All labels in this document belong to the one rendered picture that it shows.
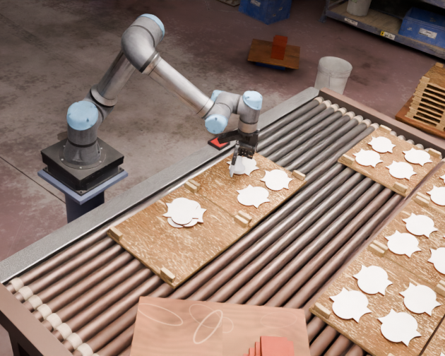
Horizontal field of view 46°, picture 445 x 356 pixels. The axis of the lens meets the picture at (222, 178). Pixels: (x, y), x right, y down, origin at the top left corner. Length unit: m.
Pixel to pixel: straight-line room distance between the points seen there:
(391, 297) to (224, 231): 0.64
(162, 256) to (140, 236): 0.12
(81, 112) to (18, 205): 1.51
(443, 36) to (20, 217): 4.79
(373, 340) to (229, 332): 0.49
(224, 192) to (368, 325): 0.77
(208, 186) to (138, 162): 1.69
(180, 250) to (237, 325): 0.43
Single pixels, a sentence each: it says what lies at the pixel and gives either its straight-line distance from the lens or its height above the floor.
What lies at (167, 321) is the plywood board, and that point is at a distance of 1.56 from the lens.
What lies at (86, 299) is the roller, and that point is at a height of 0.92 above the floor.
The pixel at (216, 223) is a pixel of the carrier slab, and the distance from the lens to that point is 2.00.
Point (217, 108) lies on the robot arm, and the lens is 1.90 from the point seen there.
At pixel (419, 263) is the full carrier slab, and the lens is 2.11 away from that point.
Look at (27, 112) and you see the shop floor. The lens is 4.38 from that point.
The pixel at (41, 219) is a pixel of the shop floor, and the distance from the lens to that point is 3.39.
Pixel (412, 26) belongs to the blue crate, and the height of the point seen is 0.27.
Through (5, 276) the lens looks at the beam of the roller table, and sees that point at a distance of 1.88.
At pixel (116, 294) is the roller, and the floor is 0.92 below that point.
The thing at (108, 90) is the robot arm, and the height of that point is 1.24.
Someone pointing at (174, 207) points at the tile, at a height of 0.96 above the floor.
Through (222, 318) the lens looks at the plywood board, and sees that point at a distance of 1.58.
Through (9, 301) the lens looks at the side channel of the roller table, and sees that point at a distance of 1.76.
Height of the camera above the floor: 2.31
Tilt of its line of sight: 38 degrees down
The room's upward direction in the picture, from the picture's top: 9 degrees clockwise
